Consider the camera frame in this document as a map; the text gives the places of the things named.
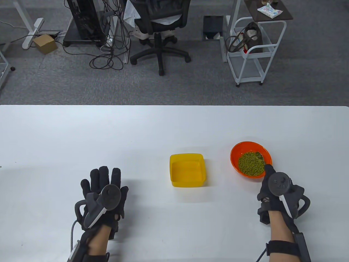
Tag person's left hand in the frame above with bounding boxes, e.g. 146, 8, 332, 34
81, 166, 129, 229

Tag person's right hand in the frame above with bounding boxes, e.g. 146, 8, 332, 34
257, 164, 305, 223

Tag pile of green mung beans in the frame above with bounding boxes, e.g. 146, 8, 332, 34
238, 152, 266, 176

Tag yellow plastic food container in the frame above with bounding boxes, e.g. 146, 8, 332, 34
169, 153, 206, 187

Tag person's right forearm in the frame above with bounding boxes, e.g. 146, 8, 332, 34
269, 211, 299, 262

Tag person's left forearm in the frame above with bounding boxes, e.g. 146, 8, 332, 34
89, 226, 113, 257

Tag black glove sensor module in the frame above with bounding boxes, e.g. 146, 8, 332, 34
109, 225, 121, 241
258, 202, 271, 225

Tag grey handheld controller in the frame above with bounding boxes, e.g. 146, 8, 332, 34
268, 172, 311, 219
75, 184, 122, 230

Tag orange plastic bowl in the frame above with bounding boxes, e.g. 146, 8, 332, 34
230, 141, 272, 179

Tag white metal rolling cart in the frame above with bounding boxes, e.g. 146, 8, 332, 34
226, 16, 287, 87

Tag black flat trolley base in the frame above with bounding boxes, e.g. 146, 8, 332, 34
63, 16, 111, 47

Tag small cardboard box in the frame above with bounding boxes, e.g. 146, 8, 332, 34
33, 34, 58, 54

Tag white printed plastic bag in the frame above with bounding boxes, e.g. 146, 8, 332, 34
130, 27, 150, 41

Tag dark handbag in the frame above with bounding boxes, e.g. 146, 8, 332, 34
225, 22, 263, 54

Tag white desk leg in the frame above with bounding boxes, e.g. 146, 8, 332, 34
220, 0, 242, 62
12, 0, 44, 50

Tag white cloth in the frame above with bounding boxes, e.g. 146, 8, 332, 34
123, 0, 142, 28

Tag black office chair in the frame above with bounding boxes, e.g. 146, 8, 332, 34
124, 0, 192, 76

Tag black floor box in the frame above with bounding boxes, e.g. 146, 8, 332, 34
203, 16, 224, 41

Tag brown cart top board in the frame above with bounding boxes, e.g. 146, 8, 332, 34
243, 0, 294, 22

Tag white tissue packet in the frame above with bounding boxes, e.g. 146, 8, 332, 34
257, 3, 283, 19

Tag black cable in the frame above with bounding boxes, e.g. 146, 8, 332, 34
255, 244, 269, 262

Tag black wrist camera unit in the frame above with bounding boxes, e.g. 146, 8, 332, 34
266, 232, 312, 262
68, 231, 111, 262

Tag grey cable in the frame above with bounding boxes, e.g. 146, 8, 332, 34
70, 220, 79, 246

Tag black computer tower with cables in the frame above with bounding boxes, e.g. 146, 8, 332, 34
56, 0, 132, 71

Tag white wire rack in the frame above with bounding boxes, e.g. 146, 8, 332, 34
0, 50, 9, 92

